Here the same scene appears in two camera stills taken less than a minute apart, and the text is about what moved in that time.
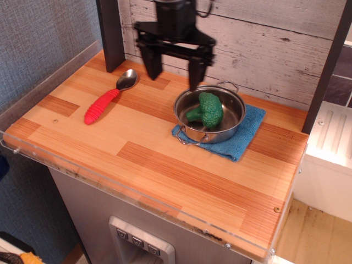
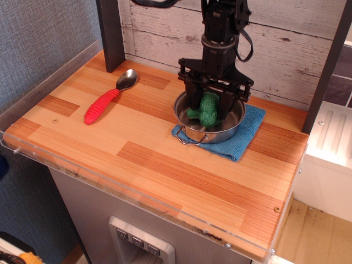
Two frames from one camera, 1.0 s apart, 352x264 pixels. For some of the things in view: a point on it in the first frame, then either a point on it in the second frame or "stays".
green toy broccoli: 210,111 stays
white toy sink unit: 323,181 stays
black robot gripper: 176,23 → 217,69
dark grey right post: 328,67 stays
